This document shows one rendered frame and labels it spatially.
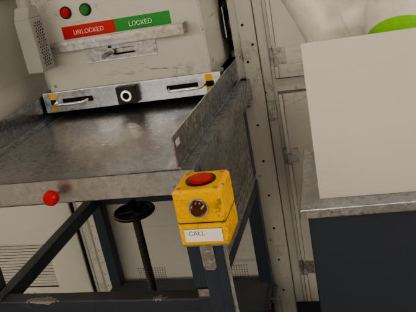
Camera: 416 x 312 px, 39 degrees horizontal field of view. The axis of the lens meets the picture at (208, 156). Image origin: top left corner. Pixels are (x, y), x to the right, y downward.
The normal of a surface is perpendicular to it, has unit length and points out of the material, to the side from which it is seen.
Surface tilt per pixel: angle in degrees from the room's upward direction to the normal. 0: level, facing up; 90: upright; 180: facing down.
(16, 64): 90
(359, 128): 90
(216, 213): 90
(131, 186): 90
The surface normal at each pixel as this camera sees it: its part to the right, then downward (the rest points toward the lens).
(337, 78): -0.19, 0.37
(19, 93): 0.87, 0.02
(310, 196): -0.18, -0.92
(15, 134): 0.96, -0.08
